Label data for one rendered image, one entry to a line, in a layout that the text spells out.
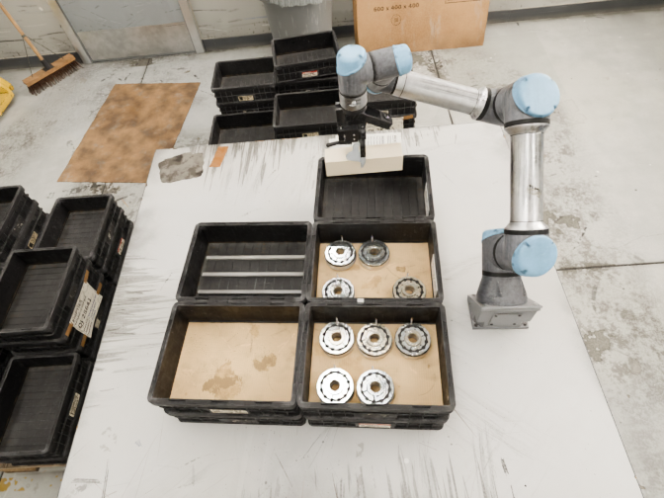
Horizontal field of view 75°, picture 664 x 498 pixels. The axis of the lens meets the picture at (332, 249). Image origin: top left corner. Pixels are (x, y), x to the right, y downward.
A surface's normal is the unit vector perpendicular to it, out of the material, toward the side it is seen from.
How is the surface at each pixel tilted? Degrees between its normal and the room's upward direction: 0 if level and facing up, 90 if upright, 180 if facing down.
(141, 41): 90
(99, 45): 90
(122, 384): 0
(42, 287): 0
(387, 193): 0
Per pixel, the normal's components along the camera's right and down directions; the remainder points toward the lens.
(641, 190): -0.08, -0.56
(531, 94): 0.12, -0.03
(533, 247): 0.12, 0.23
